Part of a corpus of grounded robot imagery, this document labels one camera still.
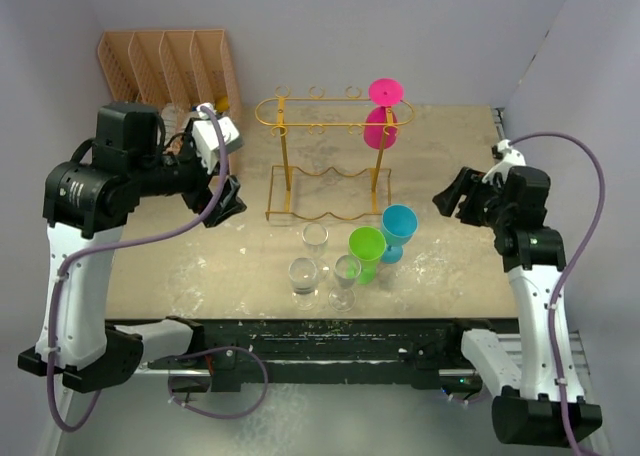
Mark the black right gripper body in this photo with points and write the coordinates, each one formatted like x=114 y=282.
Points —
x=482 y=204

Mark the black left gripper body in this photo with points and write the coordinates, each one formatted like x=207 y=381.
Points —
x=181 y=176

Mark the blue plastic wine glass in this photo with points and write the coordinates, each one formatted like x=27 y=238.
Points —
x=398 y=225

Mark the green plastic wine glass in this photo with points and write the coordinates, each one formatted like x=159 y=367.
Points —
x=368 y=245

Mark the pink plastic wine glass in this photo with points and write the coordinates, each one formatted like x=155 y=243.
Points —
x=384 y=93

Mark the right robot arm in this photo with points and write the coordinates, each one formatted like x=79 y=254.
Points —
x=538 y=401

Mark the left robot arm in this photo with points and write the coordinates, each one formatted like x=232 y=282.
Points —
x=87 y=202

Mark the clear wine glass rear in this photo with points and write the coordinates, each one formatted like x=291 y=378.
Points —
x=315 y=238

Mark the clear wine glass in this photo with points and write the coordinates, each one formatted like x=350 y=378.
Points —
x=304 y=280
x=346 y=272
x=315 y=238

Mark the clear wine glass front left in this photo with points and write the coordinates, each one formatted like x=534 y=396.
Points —
x=304 y=280

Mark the clear wine glass front right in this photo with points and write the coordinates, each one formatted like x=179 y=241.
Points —
x=346 y=272

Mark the yellow sponge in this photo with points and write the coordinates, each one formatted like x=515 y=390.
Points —
x=222 y=104

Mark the peach plastic desk organizer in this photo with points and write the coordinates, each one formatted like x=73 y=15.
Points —
x=181 y=68

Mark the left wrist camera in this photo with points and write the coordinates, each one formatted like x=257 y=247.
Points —
x=209 y=130

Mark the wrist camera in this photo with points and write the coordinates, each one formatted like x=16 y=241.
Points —
x=506 y=157
x=209 y=130

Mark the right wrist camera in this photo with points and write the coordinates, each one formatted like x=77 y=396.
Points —
x=506 y=157

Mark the gold wire wine glass rack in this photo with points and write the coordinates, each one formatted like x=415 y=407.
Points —
x=271 y=113

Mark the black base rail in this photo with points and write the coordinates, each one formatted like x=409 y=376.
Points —
x=423 y=353

